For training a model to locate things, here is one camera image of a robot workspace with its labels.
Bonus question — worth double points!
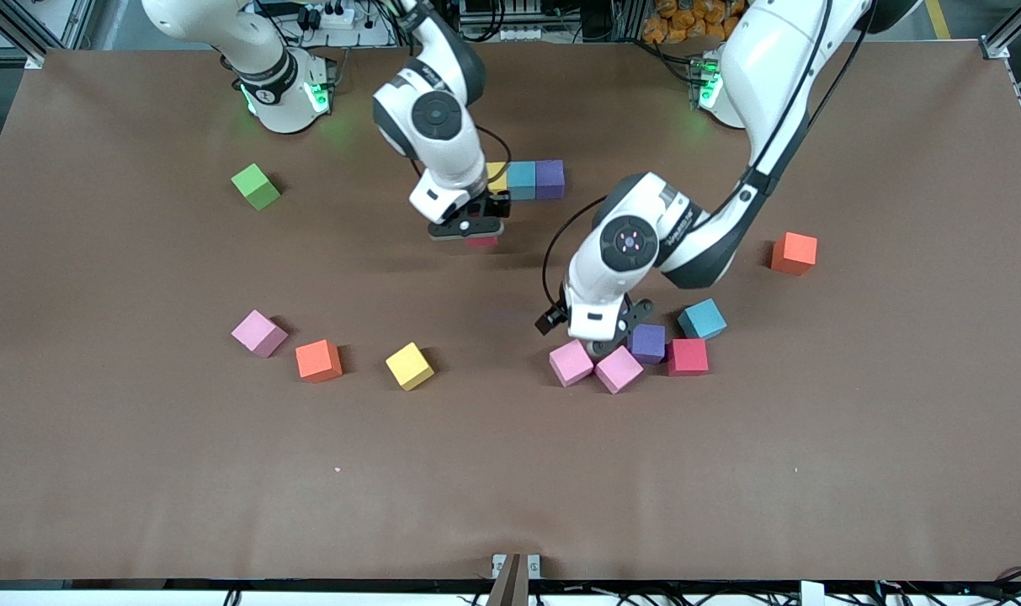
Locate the purple foam cube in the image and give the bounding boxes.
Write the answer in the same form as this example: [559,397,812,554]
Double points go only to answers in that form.
[535,159,566,200]
[630,323,667,365]

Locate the green foam cube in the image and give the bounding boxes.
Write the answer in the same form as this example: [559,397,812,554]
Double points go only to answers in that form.
[231,162,282,211]

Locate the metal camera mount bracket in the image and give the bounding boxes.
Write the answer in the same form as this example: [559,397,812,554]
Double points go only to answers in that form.
[485,552,542,606]

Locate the aluminium frame rail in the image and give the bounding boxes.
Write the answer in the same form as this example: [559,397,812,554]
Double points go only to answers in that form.
[0,0,98,70]
[980,0,1021,61]

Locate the pink foam cube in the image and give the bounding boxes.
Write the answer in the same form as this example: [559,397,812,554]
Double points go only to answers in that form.
[594,345,645,395]
[231,309,290,359]
[549,338,595,388]

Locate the blue foam cube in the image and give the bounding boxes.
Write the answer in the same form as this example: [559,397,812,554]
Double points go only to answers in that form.
[507,161,538,201]
[677,298,728,341]

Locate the brown table cover sheet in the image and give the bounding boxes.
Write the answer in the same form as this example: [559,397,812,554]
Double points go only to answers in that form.
[0,42,1021,583]

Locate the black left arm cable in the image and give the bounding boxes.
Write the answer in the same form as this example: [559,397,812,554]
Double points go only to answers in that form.
[542,198,605,306]

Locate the orange bagged items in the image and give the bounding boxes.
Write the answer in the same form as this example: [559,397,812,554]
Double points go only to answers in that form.
[642,0,734,45]

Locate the orange foam cube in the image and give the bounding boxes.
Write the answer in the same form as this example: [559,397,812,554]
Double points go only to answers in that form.
[770,231,819,276]
[295,339,343,384]

